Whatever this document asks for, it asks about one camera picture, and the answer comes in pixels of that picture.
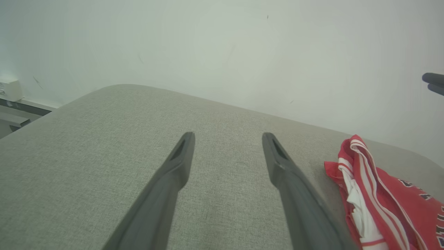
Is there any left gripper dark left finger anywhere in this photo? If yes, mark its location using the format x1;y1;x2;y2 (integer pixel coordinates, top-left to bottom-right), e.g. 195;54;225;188
102;132;196;250

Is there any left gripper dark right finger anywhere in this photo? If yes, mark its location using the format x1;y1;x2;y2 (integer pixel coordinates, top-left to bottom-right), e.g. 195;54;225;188
262;132;358;250

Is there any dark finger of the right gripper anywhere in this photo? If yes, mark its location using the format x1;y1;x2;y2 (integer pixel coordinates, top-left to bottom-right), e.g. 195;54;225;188
427;83;444;97
422;72;444;86

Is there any red white basketball jersey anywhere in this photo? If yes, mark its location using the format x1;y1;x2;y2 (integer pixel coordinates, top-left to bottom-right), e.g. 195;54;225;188
324;135;444;250

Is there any white black wall baseboard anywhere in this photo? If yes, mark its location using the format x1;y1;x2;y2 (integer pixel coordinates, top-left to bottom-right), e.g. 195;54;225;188
0;97;58;117

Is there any white wall socket box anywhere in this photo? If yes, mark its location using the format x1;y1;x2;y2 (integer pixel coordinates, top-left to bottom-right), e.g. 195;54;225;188
0;78;24;102

